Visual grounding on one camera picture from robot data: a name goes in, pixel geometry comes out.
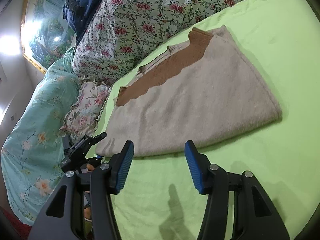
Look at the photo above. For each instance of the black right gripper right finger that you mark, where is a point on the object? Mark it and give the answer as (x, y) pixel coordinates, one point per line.
(199, 168)

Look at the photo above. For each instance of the pink floral ruffled pillow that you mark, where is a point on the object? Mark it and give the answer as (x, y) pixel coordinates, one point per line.
(83, 116)

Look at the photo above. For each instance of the navy blue pillow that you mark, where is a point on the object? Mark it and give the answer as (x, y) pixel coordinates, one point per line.
(78, 14)

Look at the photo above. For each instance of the gold framed landscape painting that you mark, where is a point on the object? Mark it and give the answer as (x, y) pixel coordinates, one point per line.
(45, 34)

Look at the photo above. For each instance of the beige knit sweater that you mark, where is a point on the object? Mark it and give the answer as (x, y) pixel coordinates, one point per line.
(205, 90)

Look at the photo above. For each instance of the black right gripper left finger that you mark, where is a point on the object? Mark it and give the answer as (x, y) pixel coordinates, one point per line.
(120, 164)

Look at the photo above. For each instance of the person's left hand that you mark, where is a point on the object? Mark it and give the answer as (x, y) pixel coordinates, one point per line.
(87, 206)

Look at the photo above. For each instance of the teal floral blanket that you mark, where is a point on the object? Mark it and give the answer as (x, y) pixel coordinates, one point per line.
(32, 153)

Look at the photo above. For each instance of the red floral white quilt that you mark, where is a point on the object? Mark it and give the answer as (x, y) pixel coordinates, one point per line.
(122, 33)

